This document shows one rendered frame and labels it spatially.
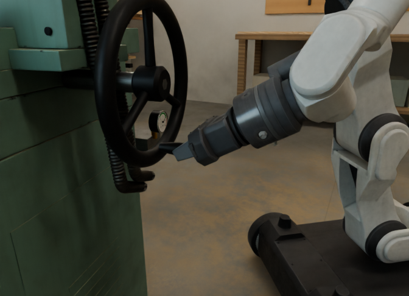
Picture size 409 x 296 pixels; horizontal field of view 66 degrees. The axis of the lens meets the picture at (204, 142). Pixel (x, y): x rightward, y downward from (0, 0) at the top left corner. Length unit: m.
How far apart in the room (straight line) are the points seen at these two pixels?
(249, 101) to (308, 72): 0.09
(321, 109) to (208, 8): 3.64
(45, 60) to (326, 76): 0.38
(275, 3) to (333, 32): 3.32
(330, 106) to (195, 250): 1.09
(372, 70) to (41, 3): 0.71
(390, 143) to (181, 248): 0.93
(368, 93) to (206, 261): 0.89
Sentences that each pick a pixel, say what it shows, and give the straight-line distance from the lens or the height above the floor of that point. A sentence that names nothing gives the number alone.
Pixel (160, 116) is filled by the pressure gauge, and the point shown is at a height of 0.68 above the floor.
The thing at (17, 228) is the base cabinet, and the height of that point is 0.59.
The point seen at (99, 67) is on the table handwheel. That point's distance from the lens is 0.43.
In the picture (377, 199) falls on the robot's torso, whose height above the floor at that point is 0.43.
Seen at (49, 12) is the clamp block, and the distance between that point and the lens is 0.53.
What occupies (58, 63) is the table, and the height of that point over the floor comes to 0.85.
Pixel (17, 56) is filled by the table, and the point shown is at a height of 0.86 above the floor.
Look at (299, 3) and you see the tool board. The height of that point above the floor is 1.14.
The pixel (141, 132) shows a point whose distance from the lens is 0.92.
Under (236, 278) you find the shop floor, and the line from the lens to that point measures 1.32.
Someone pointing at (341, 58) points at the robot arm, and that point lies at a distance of 0.42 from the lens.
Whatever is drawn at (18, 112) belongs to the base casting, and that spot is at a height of 0.77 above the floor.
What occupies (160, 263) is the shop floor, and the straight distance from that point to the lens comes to 1.38.
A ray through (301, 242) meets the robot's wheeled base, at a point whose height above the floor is 0.19.
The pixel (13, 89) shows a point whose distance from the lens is 0.57.
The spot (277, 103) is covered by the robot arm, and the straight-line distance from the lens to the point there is 0.43.
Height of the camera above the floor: 0.90
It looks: 20 degrees down
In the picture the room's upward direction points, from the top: straight up
